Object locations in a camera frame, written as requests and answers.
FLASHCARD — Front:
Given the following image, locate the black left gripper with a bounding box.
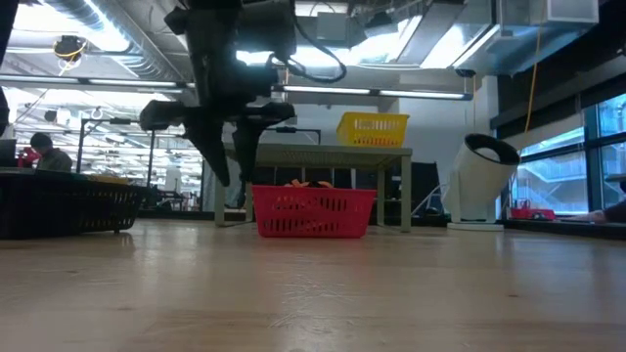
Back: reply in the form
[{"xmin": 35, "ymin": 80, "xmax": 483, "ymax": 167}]
[{"xmin": 139, "ymin": 61, "xmax": 297, "ymax": 209}]

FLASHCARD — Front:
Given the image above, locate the green perforated metal shelf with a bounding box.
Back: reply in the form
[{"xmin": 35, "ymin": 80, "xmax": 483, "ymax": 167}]
[{"xmin": 213, "ymin": 142, "xmax": 414, "ymax": 234}]

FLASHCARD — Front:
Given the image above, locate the red plastic basket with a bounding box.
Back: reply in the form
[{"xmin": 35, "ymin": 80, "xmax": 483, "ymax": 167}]
[{"xmin": 250, "ymin": 184, "xmax": 379, "ymax": 240}]

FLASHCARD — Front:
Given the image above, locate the yellow plastic basket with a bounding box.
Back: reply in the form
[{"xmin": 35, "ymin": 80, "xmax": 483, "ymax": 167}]
[{"xmin": 335, "ymin": 111, "xmax": 411, "ymax": 150}]

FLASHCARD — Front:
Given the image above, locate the long ceiling light fixture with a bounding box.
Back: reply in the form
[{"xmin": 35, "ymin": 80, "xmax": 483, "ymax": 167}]
[
  {"xmin": 273, "ymin": 83, "xmax": 474, "ymax": 102},
  {"xmin": 0, "ymin": 73, "xmax": 197, "ymax": 95}
]

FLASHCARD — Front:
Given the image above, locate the crayon box on black tray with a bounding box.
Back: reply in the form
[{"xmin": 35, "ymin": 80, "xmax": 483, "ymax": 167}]
[{"xmin": 0, "ymin": 167, "xmax": 149, "ymax": 242}]

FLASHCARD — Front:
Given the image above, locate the person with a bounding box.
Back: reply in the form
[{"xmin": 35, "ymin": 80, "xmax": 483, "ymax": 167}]
[
  {"xmin": 561, "ymin": 198, "xmax": 626, "ymax": 225},
  {"xmin": 28, "ymin": 132, "xmax": 74, "ymax": 173}
]

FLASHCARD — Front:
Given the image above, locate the red background object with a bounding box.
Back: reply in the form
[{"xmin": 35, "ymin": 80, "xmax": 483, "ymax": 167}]
[{"xmin": 510, "ymin": 198, "xmax": 558, "ymax": 222}]

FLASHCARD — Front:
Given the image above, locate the black background stand frame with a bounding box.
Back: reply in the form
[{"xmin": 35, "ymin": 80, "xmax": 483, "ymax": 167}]
[{"xmin": 75, "ymin": 115, "xmax": 158, "ymax": 190}]

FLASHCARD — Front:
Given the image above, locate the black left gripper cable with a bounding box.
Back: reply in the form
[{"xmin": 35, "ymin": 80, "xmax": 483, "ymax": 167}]
[{"xmin": 266, "ymin": 0, "xmax": 348, "ymax": 85}]

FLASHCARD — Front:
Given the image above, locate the yellow ceiling cable reel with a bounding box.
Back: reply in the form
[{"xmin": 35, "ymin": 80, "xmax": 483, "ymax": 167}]
[{"xmin": 52, "ymin": 33, "xmax": 90, "ymax": 64}]

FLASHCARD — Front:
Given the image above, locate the white security camera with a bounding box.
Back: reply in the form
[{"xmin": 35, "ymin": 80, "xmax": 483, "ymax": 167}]
[{"xmin": 441, "ymin": 132, "xmax": 521, "ymax": 233}]

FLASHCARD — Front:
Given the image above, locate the silver ventilation duct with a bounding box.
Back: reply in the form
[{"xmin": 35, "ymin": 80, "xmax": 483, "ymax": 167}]
[{"xmin": 395, "ymin": 0, "xmax": 601, "ymax": 77}]

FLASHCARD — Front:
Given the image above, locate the hanging yellow cable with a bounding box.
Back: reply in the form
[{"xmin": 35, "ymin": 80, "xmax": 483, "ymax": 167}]
[{"xmin": 523, "ymin": 0, "xmax": 545, "ymax": 136}]

